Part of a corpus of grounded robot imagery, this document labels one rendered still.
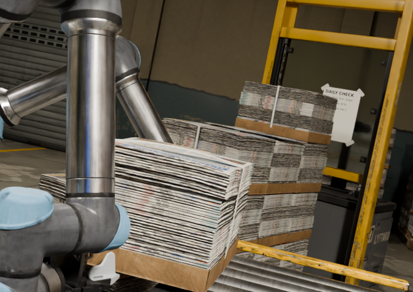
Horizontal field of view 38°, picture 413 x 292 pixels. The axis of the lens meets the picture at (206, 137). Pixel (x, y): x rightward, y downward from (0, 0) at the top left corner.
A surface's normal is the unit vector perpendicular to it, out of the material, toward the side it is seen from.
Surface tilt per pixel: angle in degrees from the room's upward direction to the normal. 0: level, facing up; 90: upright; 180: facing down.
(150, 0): 90
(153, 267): 90
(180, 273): 89
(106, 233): 89
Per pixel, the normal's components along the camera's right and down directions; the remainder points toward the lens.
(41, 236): 0.79, 0.12
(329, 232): -0.52, -0.06
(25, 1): 0.49, 0.79
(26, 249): 0.57, 0.14
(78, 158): -0.30, -0.10
